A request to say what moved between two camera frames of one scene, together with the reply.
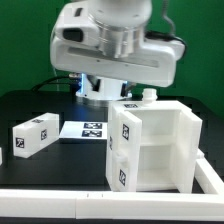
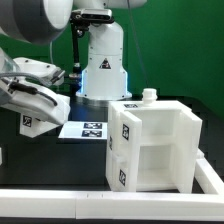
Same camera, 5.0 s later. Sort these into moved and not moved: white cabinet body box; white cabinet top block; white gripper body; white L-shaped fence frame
Moved: white cabinet top block; white gripper body
Not moved: white L-shaped fence frame; white cabinet body box
